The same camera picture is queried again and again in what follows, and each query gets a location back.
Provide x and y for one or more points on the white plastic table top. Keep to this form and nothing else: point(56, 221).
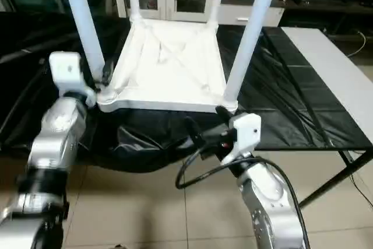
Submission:
point(175, 71)

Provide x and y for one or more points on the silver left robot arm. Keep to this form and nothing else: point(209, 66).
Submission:
point(58, 132)

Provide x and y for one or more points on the black work mat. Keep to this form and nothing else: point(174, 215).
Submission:
point(291, 100)

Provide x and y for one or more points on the white drawer unit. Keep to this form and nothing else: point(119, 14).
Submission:
point(233, 17)

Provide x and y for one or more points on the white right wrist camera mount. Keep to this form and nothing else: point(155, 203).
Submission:
point(247, 129)

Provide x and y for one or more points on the black metal table frame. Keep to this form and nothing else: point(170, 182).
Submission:
point(335, 185)

